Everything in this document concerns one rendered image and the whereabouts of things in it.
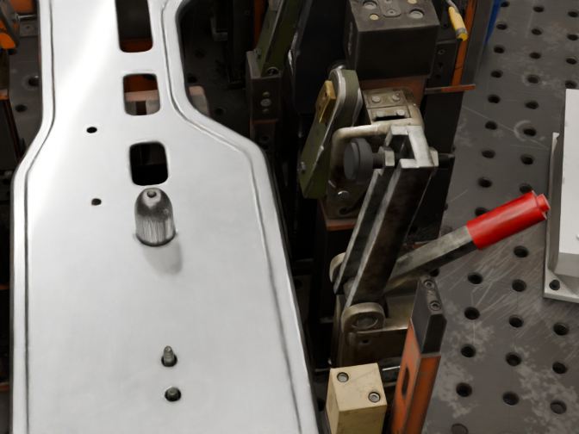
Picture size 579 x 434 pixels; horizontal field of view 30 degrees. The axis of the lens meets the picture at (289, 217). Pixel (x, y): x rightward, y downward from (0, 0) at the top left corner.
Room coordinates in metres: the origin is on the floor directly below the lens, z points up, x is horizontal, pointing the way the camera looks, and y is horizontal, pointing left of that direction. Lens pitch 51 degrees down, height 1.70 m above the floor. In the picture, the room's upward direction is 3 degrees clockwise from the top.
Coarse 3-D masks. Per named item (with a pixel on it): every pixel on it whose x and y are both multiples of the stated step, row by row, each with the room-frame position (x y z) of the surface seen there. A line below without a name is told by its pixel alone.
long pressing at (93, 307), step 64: (64, 0) 0.84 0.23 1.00; (192, 0) 0.85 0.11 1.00; (64, 64) 0.75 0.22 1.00; (128, 64) 0.75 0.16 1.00; (64, 128) 0.66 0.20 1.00; (128, 128) 0.67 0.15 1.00; (192, 128) 0.67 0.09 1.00; (64, 192) 0.59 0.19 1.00; (128, 192) 0.59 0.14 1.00; (192, 192) 0.60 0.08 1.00; (256, 192) 0.60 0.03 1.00; (64, 256) 0.52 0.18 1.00; (128, 256) 0.52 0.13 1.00; (192, 256) 0.53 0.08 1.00; (256, 256) 0.53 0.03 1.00; (64, 320) 0.46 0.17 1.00; (128, 320) 0.46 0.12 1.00; (192, 320) 0.47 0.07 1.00; (256, 320) 0.47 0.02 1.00; (64, 384) 0.40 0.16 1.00; (128, 384) 0.41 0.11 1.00; (192, 384) 0.41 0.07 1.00; (256, 384) 0.41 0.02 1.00
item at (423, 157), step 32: (416, 128) 0.48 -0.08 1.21; (352, 160) 0.45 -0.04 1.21; (384, 160) 0.45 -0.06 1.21; (416, 160) 0.45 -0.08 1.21; (448, 160) 0.46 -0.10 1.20; (384, 192) 0.47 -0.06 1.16; (416, 192) 0.44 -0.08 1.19; (384, 224) 0.44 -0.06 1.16; (352, 256) 0.47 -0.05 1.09; (384, 256) 0.44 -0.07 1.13; (352, 288) 0.44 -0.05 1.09; (384, 288) 0.44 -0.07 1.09
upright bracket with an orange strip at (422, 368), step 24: (432, 288) 0.36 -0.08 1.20; (432, 312) 0.35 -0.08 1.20; (408, 336) 0.37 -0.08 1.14; (432, 336) 0.35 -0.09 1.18; (408, 360) 0.36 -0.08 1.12; (432, 360) 0.35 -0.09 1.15; (408, 384) 0.35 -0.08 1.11; (432, 384) 0.35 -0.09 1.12; (408, 408) 0.34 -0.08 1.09; (408, 432) 0.34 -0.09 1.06
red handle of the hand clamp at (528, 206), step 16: (528, 192) 0.49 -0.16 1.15; (496, 208) 0.48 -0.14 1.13; (512, 208) 0.47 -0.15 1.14; (528, 208) 0.47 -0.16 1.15; (544, 208) 0.47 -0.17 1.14; (480, 224) 0.47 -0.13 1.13; (496, 224) 0.47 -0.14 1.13; (512, 224) 0.47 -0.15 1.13; (528, 224) 0.47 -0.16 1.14; (448, 240) 0.47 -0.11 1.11; (464, 240) 0.46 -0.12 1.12; (480, 240) 0.46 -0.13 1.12; (496, 240) 0.46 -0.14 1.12; (416, 256) 0.46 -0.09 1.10; (432, 256) 0.46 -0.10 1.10; (448, 256) 0.46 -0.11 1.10; (400, 272) 0.46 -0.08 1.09; (416, 272) 0.46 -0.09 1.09
